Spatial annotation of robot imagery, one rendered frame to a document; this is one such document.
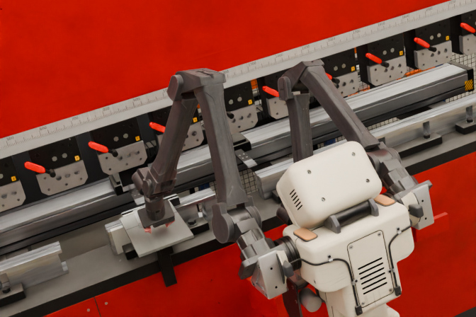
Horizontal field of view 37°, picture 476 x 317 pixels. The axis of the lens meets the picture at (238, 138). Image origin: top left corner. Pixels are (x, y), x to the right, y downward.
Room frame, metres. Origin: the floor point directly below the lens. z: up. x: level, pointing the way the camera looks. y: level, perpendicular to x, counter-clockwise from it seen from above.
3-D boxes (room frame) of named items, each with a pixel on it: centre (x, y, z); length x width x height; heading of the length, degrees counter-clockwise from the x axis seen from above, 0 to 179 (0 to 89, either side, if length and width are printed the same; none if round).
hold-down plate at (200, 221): (2.09, 0.31, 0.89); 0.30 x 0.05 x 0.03; 107
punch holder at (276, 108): (2.30, -0.19, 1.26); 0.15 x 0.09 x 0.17; 107
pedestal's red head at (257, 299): (1.90, -0.06, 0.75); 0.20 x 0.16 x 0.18; 120
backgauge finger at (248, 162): (2.40, 0.01, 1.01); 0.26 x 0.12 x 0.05; 17
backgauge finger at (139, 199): (2.28, 0.41, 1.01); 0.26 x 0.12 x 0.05; 17
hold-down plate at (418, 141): (2.37, -0.61, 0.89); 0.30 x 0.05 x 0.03; 107
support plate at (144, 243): (1.99, 0.32, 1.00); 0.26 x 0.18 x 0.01; 17
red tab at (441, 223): (2.28, -0.66, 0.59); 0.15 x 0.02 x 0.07; 107
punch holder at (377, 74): (2.42, -0.57, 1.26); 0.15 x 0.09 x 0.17; 107
